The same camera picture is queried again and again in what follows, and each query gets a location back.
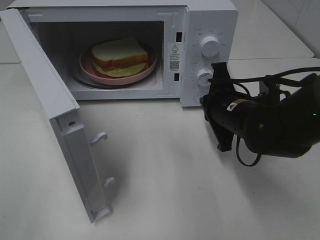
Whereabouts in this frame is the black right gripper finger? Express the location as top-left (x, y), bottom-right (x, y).
top-left (210, 62), bottom-right (233, 87)
top-left (211, 122), bottom-right (234, 152)

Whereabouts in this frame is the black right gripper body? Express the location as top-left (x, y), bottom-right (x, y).
top-left (200, 83), bottom-right (240, 133)

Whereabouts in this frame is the round door release button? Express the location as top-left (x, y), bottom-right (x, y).
top-left (193, 91), bottom-right (208, 104)

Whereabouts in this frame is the toy sandwich with lettuce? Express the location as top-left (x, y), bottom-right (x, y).
top-left (91, 37), bottom-right (149, 78)

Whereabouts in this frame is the pink round plate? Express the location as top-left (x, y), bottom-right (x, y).
top-left (79, 42), bottom-right (158, 88)

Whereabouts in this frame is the white microwave door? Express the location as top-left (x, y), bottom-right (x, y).
top-left (0, 8), bottom-right (115, 223)

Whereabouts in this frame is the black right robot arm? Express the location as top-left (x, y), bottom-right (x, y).
top-left (200, 62), bottom-right (320, 158)

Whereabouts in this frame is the lower white timer knob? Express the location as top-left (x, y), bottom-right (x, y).
top-left (196, 68), bottom-right (214, 87)

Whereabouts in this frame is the upper white power knob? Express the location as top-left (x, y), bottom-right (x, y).
top-left (199, 35), bottom-right (221, 58)

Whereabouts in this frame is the white warning label sticker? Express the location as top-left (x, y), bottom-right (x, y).
top-left (167, 42), bottom-right (183, 72)

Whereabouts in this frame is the white adjacent table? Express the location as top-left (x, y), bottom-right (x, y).
top-left (229, 0), bottom-right (314, 60)

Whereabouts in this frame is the white microwave oven body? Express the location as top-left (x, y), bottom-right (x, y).
top-left (6, 0), bottom-right (238, 107)

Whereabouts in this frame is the glass microwave turntable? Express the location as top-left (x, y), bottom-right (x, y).
top-left (68, 67), bottom-right (138, 90)

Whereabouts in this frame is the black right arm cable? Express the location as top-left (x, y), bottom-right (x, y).
top-left (232, 66), bottom-right (320, 167)

